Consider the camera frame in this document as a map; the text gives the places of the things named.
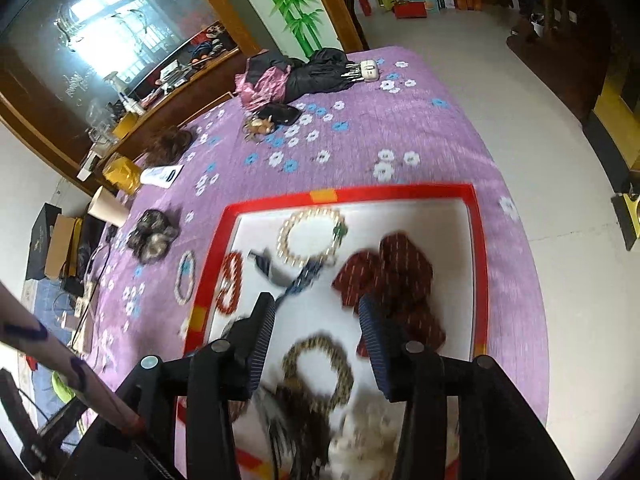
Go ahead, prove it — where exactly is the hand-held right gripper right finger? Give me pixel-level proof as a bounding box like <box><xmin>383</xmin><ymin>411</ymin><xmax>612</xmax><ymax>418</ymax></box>
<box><xmin>357</xmin><ymin>294</ymin><xmax>576</xmax><ymax>480</ymax></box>

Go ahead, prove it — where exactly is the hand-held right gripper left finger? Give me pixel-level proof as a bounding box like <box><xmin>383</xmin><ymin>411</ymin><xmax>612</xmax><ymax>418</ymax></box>
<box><xmin>87</xmin><ymin>292</ymin><xmax>277</xmax><ymax>480</ymax></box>

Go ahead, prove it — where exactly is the brown gold bead bracelet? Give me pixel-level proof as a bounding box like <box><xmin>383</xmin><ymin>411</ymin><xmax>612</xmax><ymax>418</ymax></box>
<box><xmin>281</xmin><ymin>332</ymin><xmax>355</xmax><ymax>408</ymax></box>

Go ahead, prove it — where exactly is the red bead bracelet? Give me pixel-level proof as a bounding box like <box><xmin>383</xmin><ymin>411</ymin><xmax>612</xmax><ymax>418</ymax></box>
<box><xmin>216</xmin><ymin>252</ymin><xmax>246</xmax><ymax>315</ymax></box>

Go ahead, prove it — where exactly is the blue striped headband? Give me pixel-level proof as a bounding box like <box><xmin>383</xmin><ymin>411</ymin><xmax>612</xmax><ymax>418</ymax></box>
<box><xmin>248</xmin><ymin>247</ymin><xmax>326</xmax><ymax>306</ymax></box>

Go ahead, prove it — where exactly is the red dotted scrunchie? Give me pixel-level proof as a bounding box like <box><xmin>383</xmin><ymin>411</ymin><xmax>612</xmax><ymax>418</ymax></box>
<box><xmin>332</xmin><ymin>231</ymin><xmax>447</xmax><ymax>356</ymax></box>

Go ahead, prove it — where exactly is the white cherry print scrunchie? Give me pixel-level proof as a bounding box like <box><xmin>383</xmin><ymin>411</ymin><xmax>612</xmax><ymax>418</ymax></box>
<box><xmin>330</xmin><ymin>392</ymin><xmax>461</xmax><ymax>480</ymax></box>

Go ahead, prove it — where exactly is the pearl bracelet with green bead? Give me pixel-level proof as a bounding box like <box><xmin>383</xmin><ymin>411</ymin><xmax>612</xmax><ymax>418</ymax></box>
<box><xmin>276</xmin><ymin>208</ymin><xmax>348</xmax><ymax>267</ymax></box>

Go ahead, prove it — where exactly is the red box with white inside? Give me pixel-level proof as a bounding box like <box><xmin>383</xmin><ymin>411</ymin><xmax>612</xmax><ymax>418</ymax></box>
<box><xmin>175</xmin><ymin>184</ymin><xmax>490</xmax><ymax>480</ymax></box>

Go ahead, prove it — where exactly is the person's left forearm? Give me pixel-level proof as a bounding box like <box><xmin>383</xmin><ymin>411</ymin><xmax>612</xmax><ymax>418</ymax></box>
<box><xmin>0</xmin><ymin>280</ymin><xmax>148</xmax><ymax>436</ymax></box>

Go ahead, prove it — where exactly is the green garment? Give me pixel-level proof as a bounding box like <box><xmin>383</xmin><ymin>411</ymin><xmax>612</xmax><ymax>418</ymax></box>
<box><xmin>50</xmin><ymin>370</ymin><xmax>77</xmax><ymax>403</ymax></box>

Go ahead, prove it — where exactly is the white power strip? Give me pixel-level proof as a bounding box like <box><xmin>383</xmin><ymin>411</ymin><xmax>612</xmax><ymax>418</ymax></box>
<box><xmin>60</xmin><ymin>280</ymin><xmax>101</xmax><ymax>341</ymax></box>

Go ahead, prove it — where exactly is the dark leopard scrunchie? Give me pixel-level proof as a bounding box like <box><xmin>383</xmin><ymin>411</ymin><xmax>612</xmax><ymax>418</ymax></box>
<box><xmin>126</xmin><ymin>210</ymin><xmax>180</xmax><ymax>266</ymax></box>

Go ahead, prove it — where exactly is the cardboard box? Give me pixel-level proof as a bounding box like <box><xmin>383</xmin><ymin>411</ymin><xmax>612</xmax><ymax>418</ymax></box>
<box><xmin>45</xmin><ymin>215</ymin><xmax>83</xmax><ymax>281</ymax></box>

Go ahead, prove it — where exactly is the navy box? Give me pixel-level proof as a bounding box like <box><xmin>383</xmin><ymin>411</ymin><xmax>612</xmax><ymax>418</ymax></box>
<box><xmin>25</xmin><ymin>203</ymin><xmax>63</xmax><ymax>281</ymax></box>

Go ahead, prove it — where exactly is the cream cup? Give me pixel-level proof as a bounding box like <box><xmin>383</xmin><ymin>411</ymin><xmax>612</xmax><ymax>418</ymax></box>
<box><xmin>87</xmin><ymin>186</ymin><xmax>131</xmax><ymax>228</ymax></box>

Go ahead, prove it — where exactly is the brown hairpiece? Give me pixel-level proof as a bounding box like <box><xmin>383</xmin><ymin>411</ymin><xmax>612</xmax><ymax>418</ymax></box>
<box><xmin>145</xmin><ymin>127</ymin><xmax>196</xmax><ymax>167</ymax></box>

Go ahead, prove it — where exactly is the yellow jar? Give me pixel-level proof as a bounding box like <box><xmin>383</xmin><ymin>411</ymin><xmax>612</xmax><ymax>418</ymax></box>
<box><xmin>102</xmin><ymin>152</ymin><xmax>143</xmax><ymax>195</ymax></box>

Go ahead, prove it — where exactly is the brown figurine keyring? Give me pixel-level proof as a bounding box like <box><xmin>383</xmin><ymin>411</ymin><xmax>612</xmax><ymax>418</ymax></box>
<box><xmin>242</xmin><ymin>102</ymin><xmax>301</xmax><ymax>143</ymax></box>

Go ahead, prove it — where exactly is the purple floral tablecloth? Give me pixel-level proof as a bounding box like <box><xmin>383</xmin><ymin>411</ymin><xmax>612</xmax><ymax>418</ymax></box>
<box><xmin>65</xmin><ymin>47</ymin><xmax>551</xmax><ymax>480</ymax></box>

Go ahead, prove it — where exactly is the black umbrella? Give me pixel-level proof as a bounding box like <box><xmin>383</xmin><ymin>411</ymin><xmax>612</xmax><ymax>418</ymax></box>
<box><xmin>285</xmin><ymin>47</ymin><xmax>383</xmax><ymax>101</ymax></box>

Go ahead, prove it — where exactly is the wooden mirror cabinet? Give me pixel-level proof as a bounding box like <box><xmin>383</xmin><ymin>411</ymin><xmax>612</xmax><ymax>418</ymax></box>
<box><xmin>0</xmin><ymin>0</ymin><xmax>366</xmax><ymax>196</ymax></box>

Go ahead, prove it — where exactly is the red gift box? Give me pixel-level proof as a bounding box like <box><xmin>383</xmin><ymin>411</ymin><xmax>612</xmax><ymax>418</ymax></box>
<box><xmin>393</xmin><ymin>1</ymin><xmax>429</xmax><ymax>20</ymax></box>

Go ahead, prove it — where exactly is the white pearl bracelet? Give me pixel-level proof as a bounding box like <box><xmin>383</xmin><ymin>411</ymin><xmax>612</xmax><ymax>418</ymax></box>
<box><xmin>175</xmin><ymin>251</ymin><xmax>197</xmax><ymax>305</ymax></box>

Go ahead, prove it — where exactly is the bamboo wall sticker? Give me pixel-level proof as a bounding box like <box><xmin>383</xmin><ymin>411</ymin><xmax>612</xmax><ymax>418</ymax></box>
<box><xmin>240</xmin><ymin>0</ymin><xmax>326</xmax><ymax>58</ymax></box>

